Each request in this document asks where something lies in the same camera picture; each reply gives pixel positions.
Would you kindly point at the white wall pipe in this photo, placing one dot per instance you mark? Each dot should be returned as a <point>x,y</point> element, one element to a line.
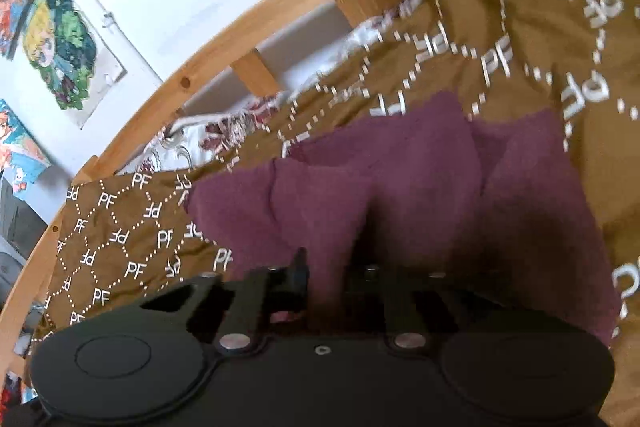
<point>110,30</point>

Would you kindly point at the floral white bed sheet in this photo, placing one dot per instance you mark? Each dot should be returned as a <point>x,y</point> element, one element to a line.
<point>195,140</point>

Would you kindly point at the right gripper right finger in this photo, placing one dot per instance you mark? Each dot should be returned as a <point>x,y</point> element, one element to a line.
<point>388,307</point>

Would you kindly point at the wooden bed rail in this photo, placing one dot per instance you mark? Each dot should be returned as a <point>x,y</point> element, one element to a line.
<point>123,236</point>

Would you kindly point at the anime girl green poster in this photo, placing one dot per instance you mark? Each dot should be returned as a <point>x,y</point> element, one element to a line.
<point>74,63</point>

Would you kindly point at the maroon long-sleeve sweater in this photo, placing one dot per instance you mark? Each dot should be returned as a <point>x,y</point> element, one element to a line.
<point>498,205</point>

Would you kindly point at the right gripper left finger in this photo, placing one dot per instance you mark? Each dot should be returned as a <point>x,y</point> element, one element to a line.
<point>253,300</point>

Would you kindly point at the brown patterned PF duvet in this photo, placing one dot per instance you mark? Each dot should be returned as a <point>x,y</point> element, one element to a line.
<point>502,60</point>

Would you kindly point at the orange blue anime poster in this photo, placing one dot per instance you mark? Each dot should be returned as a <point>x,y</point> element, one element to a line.
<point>22,160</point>

